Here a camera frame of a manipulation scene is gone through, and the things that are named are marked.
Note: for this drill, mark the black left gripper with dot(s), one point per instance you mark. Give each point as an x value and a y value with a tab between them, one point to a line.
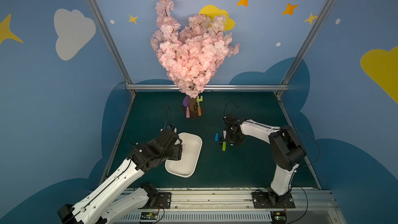
175	149

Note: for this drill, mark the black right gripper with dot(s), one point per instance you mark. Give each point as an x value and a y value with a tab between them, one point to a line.
233	135

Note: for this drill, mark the green usb flash drive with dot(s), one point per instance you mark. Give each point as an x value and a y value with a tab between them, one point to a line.
224	144

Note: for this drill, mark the white oval storage tray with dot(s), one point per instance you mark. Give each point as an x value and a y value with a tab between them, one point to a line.
191	148

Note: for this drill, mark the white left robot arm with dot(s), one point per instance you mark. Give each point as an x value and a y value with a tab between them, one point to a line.
145	156

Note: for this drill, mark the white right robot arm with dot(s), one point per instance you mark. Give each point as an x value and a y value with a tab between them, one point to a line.
286	147

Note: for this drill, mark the left green circuit board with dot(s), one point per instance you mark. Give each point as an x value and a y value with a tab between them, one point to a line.
149	216

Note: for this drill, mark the green circuit board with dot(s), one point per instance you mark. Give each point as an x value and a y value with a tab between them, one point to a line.
279	217
149	216

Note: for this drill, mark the right green circuit board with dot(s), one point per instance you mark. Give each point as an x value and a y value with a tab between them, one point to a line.
279	217

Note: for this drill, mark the pink cherry blossom tree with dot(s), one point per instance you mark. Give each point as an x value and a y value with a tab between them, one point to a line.
192	55

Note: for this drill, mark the dark tree base plate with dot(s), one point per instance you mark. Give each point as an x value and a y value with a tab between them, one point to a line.
193	115

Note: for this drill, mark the back aluminium frame bar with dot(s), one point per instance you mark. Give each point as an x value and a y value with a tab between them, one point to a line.
210	87

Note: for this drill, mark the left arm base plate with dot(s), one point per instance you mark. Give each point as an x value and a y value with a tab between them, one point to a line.
160	200

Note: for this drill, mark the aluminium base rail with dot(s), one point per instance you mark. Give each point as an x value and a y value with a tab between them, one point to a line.
225	206

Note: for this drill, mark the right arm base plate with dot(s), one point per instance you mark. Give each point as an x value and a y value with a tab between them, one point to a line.
265	200

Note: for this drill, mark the right aluminium frame post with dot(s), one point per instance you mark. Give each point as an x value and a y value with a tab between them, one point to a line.
314	30

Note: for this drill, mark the aluminium frame post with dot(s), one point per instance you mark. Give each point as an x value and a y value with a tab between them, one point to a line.
99	18
314	30

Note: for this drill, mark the left aluminium frame post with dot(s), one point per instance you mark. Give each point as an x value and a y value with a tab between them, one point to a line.
99	18

